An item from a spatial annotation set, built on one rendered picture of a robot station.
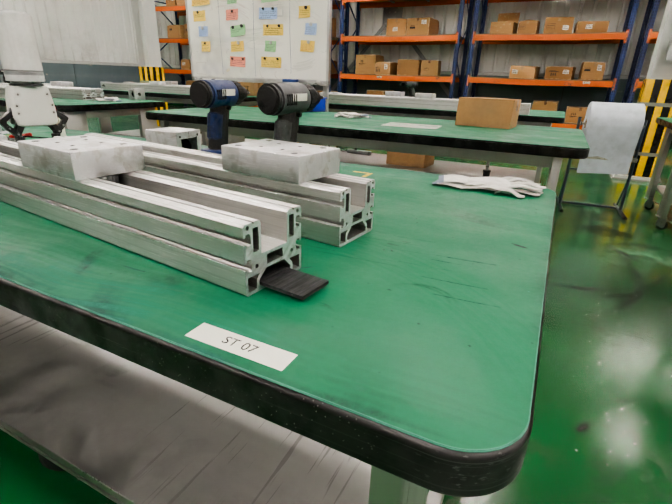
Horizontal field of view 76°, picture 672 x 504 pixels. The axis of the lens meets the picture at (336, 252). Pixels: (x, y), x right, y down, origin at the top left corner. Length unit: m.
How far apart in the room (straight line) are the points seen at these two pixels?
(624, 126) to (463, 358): 3.78
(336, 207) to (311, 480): 0.63
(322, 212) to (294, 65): 3.38
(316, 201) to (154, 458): 0.72
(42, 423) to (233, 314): 0.91
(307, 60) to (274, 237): 3.42
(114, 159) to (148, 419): 0.70
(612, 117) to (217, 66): 3.40
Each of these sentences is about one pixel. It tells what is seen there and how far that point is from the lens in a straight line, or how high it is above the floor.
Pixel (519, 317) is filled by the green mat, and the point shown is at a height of 0.78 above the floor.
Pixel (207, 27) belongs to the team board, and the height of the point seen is 1.40.
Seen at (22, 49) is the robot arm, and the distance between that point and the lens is 1.37.
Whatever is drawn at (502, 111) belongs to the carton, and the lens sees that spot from 2.59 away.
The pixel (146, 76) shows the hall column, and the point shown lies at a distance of 9.29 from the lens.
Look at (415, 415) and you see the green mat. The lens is 0.35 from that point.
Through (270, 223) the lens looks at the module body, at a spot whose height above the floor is 0.84.
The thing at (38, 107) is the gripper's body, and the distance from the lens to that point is 1.39.
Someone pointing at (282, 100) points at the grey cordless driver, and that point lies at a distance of 0.87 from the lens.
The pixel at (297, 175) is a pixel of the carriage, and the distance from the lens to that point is 0.63.
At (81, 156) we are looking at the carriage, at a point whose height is 0.90.
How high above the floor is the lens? 1.01
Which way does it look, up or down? 22 degrees down
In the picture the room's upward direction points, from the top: 2 degrees clockwise
